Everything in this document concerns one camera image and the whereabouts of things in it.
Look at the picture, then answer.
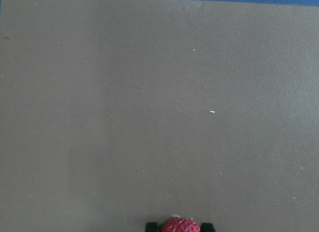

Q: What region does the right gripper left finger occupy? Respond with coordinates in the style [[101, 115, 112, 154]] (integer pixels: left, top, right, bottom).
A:
[[146, 222, 163, 232]]

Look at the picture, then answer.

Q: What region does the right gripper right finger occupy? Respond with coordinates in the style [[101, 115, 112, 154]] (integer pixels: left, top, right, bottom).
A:
[[201, 222, 216, 232]]

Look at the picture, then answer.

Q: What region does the red strawberry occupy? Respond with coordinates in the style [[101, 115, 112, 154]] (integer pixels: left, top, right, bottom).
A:
[[159, 215, 201, 232]]

